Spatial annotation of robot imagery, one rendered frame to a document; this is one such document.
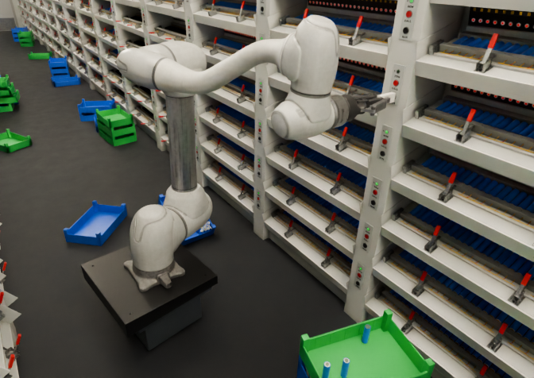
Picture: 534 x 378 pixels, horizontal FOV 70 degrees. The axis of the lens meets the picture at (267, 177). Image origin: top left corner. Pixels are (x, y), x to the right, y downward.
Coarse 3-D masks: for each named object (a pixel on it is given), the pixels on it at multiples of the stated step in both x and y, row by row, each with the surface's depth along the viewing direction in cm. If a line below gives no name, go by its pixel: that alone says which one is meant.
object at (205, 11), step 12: (204, 0) 207; (216, 0) 211; (228, 0) 204; (240, 0) 198; (252, 0) 190; (192, 12) 206; (204, 12) 203; (216, 12) 195; (228, 12) 191; (240, 12) 175; (252, 12) 175; (204, 24) 201; (216, 24) 191; (228, 24) 182; (240, 24) 173; (252, 24) 168
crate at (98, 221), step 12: (96, 204) 226; (84, 216) 217; (96, 216) 224; (108, 216) 225; (120, 216) 219; (72, 228) 207; (84, 228) 214; (96, 228) 214; (108, 228) 206; (72, 240) 202; (84, 240) 201; (96, 240) 200
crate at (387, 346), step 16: (368, 320) 116; (384, 320) 117; (304, 336) 107; (320, 336) 110; (336, 336) 113; (352, 336) 116; (384, 336) 117; (400, 336) 113; (304, 352) 106; (320, 352) 112; (336, 352) 112; (352, 352) 112; (368, 352) 112; (384, 352) 112; (400, 352) 112; (416, 352) 107; (320, 368) 107; (336, 368) 107; (352, 368) 107; (368, 368) 107; (384, 368) 107; (400, 368) 108; (416, 368) 108; (432, 368) 101
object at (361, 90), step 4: (336, 80) 145; (340, 80) 144; (336, 84) 145; (340, 84) 143; (344, 84) 141; (348, 84) 140; (336, 88) 143; (344, 88) 142; (352, 88) 139; (356, 88) 137; (360, 88) 136; (364, 88) 136; (356, 92) 138; (360, 92) 136; (364, 92) 135; (368, 92) 133; (372, 92) 132; (376, 92) 132
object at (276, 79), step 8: (272, 64) 165; (344, 64) 152; (352, 64) 150; (272, 72) 167; (368, 72) 144; (376, 72) 141; (384, 72) 139; (272, 80) 165; (280, 80) 161; (288, 80) 159; (280, 88) 164; (288, 88) 158; (360, 120) 132; (368, 120) 129; (376, 120) 126
